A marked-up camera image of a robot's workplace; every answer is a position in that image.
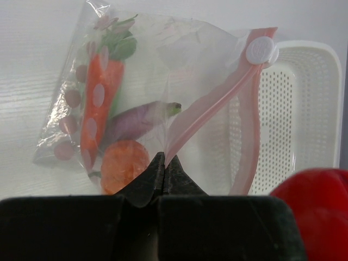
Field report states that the green toy leaf vegetable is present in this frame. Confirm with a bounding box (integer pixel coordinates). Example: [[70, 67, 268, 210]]
[[108, 87, 122, 119]]

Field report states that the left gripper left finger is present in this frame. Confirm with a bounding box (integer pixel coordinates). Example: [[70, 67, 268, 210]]
[[0, 151, 166, 261]]

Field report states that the orange toy pumpkin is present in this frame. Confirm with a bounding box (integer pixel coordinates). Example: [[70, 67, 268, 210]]
[[101, 140, 150, 195]]

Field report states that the purple toy eggplant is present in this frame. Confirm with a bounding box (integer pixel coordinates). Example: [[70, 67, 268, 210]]
[[103, 101, 182, 146]]

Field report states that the red toy strawberry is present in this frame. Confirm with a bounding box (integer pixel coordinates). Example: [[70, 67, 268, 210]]
[[270, 168, 347, 260]]

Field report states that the white perforated plastic basket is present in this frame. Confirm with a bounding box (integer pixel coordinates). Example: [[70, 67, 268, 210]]
[[225, 40, 343, 196]]

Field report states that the clear zip top bag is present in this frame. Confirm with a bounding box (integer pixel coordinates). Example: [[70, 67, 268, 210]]
[[33, 1, 279, 195]]

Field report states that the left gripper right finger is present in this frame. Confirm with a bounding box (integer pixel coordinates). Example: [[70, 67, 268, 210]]
[[157, 158, 307, 260]]

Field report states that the orange toy carrot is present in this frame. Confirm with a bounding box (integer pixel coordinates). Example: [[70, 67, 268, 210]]
[[80, 16, 137, 171]]

